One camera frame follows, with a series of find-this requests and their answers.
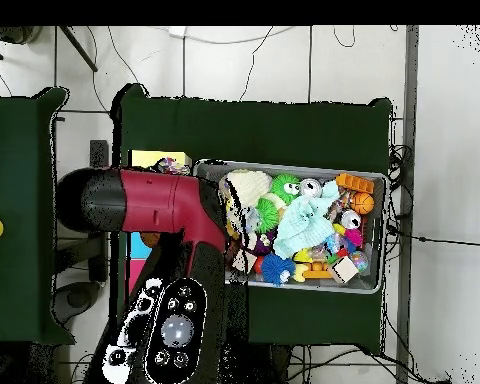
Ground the mint waffle cloth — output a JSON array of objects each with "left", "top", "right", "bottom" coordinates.
[{"left": 272, "top": 181, "right": 341, "bottom": 260}]

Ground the blue spiky ball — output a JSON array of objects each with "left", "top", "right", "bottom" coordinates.
[{"left": 260, "top": 253, "right": 296, "bottom": 286}]

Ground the dark green table cloth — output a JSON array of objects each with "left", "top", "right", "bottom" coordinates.
[
  {"left": 0, "top": 86, "right": 77, "bottom": 346},
  {"left": 109, "top": 83, "right": 393, "bottom": 353}
]

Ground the plain wooden cube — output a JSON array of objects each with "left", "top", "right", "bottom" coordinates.
[{"left": 327, "top": 255, "right": 359, "bottom": 284}]

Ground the colourful spotted cloth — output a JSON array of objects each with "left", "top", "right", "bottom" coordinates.
[{"left": 156, "top": 156, "right": 192, "bottom": 176}]

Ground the silver drink can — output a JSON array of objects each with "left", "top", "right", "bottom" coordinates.
[{"left": 299, "top": 178, "right": 323, "bottom": 198}]

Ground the shallow wire mesh bin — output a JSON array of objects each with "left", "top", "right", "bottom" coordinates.
[{"left": 194, "top": 159, "right": 387, "bottom": 295}]

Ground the green spiky toy with eyes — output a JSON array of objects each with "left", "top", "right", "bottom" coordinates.
[{"left": 269, "top": 173, "right": 302, "bottom": 205}]

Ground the orange toy basketball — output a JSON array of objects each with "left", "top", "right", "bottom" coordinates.
[{"left": 349, "top": 192, "right": 375, "bottom": 215}]

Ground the green spiky ball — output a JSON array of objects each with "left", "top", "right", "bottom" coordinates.
[{"left": 255, "top": 197, "right": 280, "bottom": 233}]

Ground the wooden box with three holes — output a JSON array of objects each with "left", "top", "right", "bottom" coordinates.
[{"left": 126, "top": 149, "right": 193, "bottom": 295}]

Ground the cream waffle cloth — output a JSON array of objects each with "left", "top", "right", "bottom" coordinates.
[{"left": 222, "top": 169, "right": 272, "bottom": 210}]

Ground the thick black floor cable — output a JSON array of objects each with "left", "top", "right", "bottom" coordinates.
[{"left": 386, "top": 223, "right": 480, "bottom": 248}]

